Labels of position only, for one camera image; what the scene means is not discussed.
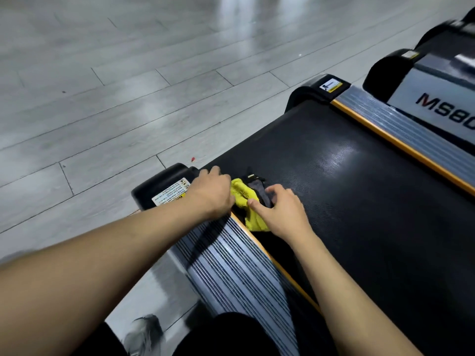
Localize black and grey treadmill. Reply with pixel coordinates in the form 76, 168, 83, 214
362, 19, 475, 157

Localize person's right hand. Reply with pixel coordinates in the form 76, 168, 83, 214
247, 184, 317, 246

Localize person's black trousers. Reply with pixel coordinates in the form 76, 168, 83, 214
72, 311, 291, 356

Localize yellow microfibre cloth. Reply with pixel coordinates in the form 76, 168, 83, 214
230, 178, 270, 232

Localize person's grey shoe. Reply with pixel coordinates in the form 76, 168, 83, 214
122, 314, 166, 356

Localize person's left hand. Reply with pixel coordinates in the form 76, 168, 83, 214
184, 166, 236, 221

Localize person's left forearm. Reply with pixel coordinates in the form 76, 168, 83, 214
0, 199, 210, 356

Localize dark grey cloth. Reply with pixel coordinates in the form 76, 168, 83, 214
243, 167, 276, 209

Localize black treadmill with orange trim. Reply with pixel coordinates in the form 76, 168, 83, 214
131, 74, 475, 356

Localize person's right forearm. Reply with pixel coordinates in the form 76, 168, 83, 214
289, 233, 424, 356

